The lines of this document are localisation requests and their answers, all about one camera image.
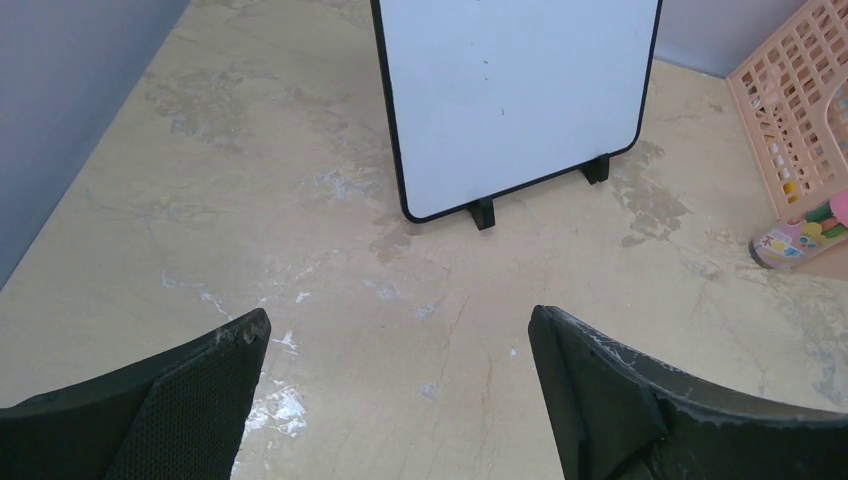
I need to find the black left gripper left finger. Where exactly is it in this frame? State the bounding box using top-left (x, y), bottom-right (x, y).
top-left (1, 308), bottom-right (271, 479)

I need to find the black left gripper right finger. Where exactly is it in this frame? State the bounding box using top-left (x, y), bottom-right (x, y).
top-left (528, 305), bottom-right (847, 479)

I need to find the white whiteboard black frame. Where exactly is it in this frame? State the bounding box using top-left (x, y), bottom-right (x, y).
top-left (371, 0), bottom-right (662, 230)

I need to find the pink cartoon bottle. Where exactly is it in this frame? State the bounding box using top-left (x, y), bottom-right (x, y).
top-left (748, 190), bottom-right (847, 269)

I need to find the peach plastic file organizer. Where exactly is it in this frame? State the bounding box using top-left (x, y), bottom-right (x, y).
top-left (726, 0), bottom-right (847, 217)

